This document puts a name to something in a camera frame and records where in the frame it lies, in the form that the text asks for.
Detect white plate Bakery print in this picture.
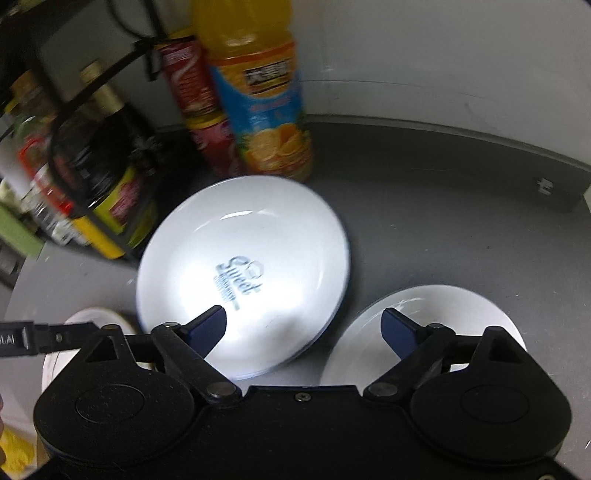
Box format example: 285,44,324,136
318,283,529,387

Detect white plate Sweet print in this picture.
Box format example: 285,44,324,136
136,176,351,380

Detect dark soy sauce bottle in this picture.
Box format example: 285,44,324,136
49,81,158,259

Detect lower red can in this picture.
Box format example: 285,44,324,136
185,110,245,178

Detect red can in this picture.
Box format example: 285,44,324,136
157,29,219,117
185,110,245,178

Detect upper red can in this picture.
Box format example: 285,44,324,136
157,29,219,117

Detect orange juice bottle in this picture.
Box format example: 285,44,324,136
191,0,314,182

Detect black left gripper handle bar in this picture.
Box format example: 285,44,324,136
0,321,99,358

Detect black wire kitchen rack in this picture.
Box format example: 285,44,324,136
1,1,201,260

